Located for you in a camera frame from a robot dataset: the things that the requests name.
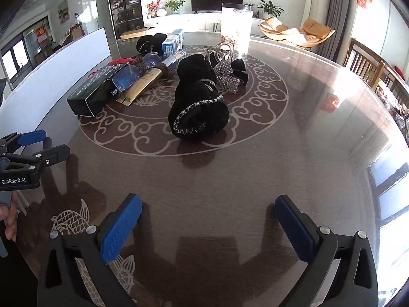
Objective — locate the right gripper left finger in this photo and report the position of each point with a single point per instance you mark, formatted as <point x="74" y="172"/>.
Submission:
<point x="60" y="282"/>

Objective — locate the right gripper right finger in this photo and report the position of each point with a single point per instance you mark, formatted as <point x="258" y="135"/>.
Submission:
<point x="355" y="282"/>

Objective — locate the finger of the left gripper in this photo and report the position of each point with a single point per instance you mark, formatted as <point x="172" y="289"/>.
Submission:
<point x="46" y="157"/>
<point x="14" y="141"/>

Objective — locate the black printed box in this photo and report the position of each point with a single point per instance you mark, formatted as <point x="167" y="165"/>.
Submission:
<point x="90" y="98"/>

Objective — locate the red snack packet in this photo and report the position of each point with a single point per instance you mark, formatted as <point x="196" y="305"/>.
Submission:
<point x="121" y="61"/>

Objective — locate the clear cap cosmetic bottle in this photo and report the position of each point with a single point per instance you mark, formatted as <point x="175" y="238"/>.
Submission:
<point x="172" y="61"/>

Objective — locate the person's left hand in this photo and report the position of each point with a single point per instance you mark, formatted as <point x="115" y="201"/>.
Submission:
<point x="9" y="214"/>

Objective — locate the white cardboard storage box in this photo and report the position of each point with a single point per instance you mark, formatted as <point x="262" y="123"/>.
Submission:
<point x="39" y="101"/>

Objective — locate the clear safety glasses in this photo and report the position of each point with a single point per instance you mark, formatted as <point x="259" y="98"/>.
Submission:
<point x="126" y="74"/>

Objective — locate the black hair scrunchie far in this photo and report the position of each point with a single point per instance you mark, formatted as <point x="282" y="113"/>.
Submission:
<point x="151" y="44"/>

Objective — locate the cardboard box on floor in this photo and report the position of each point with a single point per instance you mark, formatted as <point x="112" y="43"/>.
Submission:
<point x="140" y="32"/>

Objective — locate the blue white medicine box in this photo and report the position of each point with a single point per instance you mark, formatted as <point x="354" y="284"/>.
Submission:
<point x="173" y="43"/>

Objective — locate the dark display cabinet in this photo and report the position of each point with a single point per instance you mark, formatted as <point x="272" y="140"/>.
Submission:
<point x="126" y="15"/>

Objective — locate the red flower plant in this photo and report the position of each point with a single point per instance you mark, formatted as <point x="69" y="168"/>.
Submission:
<point x="153" y="7"/>

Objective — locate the white tv console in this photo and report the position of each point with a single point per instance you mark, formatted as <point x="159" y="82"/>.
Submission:
<point x="189" y="22"/>

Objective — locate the rhinestone bow hair clip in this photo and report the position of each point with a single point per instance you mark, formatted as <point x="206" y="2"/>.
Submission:
<point x="230" y="75"/>

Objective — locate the green potted plant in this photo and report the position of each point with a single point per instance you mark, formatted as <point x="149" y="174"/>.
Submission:
<point x="174" y="5"/>

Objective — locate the clear plastic hair claw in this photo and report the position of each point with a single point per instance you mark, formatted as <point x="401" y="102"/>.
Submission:
<point x="221" y="52"/>

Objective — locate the wooden dining chair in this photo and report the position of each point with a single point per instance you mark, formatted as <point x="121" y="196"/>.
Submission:
<point x="372" y="68"/>

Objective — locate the clear plastic container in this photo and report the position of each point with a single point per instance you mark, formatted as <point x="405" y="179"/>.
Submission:
<point x="236" y="25"/>

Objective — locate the orange lounge chair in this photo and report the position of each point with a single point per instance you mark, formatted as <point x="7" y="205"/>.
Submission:
<point x="311" y="34"/>

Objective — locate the green plant right of tv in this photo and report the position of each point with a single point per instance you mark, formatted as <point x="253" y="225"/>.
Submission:
<point x="269" y="9"/>

